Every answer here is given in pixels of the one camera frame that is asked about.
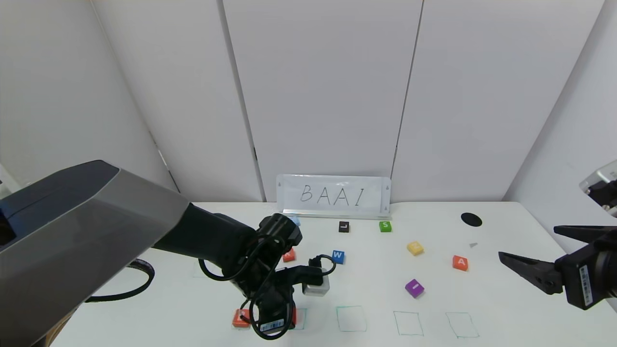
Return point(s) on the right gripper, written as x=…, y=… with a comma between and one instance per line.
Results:
x=582, y=284

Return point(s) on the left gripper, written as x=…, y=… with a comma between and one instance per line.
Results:
x=271, y=324

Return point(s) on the orange block letter A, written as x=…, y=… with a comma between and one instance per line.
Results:
x=460, y=263
x=293, y=315

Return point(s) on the orange block letter B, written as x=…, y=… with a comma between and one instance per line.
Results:
x=238, y=319

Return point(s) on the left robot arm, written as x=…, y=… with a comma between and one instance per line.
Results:
x=96, y=217

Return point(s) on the white BAAI sign card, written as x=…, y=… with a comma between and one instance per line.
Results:
x=332, y=195

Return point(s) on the orange block letter R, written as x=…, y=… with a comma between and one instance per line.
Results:
x=290, y=256

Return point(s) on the blue block letter W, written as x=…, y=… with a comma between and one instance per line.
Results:
x=338, y=257

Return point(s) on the light blue letter block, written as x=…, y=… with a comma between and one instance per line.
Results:
x=296, y=220

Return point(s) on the black block letter L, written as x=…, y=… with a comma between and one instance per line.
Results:
x=343, y=227

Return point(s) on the metal-framed whiteboard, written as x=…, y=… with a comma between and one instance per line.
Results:
x=337, y=214

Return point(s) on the yellow letter block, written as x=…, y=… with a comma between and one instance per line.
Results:
x=415, y=248

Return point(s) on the purple block letter I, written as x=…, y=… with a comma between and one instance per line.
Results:
x=414, y=287

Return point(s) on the green block letter S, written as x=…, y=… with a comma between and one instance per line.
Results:
x=385, y=226

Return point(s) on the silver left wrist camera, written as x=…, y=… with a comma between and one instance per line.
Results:
x=315, y=286

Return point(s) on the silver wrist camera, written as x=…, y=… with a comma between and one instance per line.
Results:
x=602, y=185
x=315, y=286

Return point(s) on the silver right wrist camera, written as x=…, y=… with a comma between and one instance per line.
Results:
x=602, y=185

